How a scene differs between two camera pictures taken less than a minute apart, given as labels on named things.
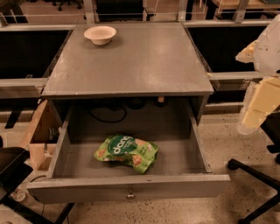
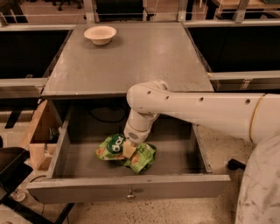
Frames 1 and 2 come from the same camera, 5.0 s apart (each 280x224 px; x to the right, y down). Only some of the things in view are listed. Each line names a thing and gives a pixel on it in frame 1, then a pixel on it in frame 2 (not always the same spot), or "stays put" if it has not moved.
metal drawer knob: [130, 196] stays put
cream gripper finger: [247, 54] -> [129, 148]
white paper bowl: [100, 34] stays put
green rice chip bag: [140, 153] stays put
